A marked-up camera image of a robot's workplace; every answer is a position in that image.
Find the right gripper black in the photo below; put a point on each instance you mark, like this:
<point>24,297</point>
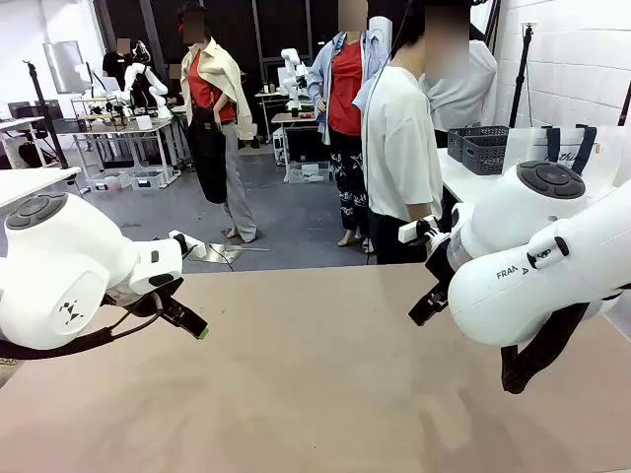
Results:
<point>440,266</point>

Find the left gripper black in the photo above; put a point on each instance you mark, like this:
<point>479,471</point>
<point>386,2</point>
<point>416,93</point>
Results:
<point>148,304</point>

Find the grey perforated plastic basket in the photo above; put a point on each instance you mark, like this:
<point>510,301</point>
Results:
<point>485,155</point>
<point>475,132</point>

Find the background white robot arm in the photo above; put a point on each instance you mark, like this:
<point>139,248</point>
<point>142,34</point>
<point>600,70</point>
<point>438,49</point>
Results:
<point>153,84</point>
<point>295,74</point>

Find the person's right forearm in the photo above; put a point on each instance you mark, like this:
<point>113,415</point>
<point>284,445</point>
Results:
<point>416,213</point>

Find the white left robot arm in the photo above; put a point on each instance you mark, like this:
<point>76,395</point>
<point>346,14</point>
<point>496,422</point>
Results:
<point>49,271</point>

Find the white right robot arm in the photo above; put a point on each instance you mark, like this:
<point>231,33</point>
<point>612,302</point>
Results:
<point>517,222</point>

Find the white side table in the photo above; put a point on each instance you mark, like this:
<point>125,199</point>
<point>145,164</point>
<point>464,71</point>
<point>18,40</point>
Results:
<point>463,180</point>

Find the clear plastic storage box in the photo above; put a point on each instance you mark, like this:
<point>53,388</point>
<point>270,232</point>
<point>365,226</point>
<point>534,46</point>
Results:
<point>108,181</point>
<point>308,172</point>
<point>148,178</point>

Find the person in white t-shirt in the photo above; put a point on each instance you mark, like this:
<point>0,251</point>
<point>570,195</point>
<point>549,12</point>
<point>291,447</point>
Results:
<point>399,138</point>

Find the background grey work table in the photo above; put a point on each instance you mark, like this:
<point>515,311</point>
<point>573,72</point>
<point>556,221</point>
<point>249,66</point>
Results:
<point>123,129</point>

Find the black computer case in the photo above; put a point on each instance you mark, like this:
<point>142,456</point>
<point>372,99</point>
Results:
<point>305,145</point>

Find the white table with black edge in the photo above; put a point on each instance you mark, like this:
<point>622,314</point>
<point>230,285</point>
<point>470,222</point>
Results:
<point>29,182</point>

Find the mannequin with cream jacket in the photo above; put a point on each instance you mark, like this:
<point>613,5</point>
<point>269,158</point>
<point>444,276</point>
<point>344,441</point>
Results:
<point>212,98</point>

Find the mannequin with blue shirt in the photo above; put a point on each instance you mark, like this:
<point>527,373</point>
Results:
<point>345,88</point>

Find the black tripod with clamp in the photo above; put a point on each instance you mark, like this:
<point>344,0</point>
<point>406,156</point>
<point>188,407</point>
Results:
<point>47,113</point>

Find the background person in black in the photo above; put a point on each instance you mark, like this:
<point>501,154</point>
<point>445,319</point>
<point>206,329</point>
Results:
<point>114,64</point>

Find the metal mannequin base plate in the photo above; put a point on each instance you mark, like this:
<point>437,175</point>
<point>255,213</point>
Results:
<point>219,253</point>

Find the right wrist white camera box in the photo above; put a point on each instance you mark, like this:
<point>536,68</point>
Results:
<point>411,230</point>

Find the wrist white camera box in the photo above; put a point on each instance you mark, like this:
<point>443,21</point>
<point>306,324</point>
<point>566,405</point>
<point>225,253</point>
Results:
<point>411,230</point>
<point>183,237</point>

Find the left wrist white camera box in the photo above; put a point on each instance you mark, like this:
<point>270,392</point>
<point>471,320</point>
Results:
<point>183,237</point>

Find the black tripod by wall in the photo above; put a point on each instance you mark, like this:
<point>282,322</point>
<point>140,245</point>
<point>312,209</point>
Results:
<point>523,74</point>

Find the grey wall board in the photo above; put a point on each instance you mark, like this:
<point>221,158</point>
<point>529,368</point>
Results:
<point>63,66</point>

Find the white wall outlet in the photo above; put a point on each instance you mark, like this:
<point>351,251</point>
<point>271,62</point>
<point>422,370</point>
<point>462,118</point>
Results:
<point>530,28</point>

